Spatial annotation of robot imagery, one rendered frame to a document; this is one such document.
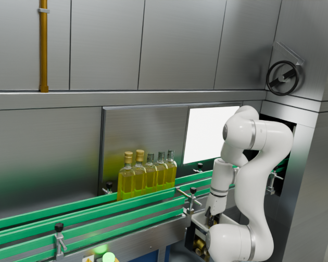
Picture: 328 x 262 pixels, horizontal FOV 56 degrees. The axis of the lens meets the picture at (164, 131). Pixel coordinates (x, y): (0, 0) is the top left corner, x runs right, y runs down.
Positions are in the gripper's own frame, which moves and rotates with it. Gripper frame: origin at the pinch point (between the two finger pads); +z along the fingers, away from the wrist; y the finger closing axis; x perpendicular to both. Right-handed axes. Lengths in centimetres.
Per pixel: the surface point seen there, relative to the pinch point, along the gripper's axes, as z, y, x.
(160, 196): -13.9, 25.0, -12.7
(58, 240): -14, 75, -4
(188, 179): -12.9, -1.3, -21.2
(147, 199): -14.0, 31.9, -12.9
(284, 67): -74, -70, -19
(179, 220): -5.1, 20.4, -3.3
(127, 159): -32, 40, -18
